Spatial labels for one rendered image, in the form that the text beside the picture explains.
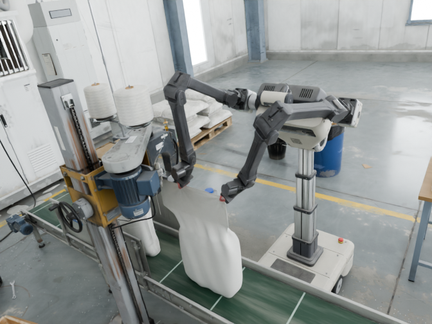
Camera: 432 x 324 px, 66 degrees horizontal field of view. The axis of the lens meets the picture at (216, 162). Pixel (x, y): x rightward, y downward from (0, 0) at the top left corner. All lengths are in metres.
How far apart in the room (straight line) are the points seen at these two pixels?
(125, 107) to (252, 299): 1.34
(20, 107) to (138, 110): 3.04
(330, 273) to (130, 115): 1.68
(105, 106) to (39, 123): 2.87
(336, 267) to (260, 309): 0.70
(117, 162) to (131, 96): 0.30
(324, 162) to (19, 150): 3.53
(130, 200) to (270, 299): 1.04
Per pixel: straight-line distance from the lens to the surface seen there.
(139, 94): 1.56
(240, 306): 2.14
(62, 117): 1.64
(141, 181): 1.59
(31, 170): 4.66
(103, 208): 1.80
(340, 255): 2.63
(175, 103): 1.56
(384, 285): 2.87
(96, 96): 1.77
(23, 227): 3.44
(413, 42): 9.37
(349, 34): 9.62
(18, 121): 4.50
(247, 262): 2.35
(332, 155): 3.89
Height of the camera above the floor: 2.04
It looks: 27 degrees down
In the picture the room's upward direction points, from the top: 7 degrees counter-clockwise
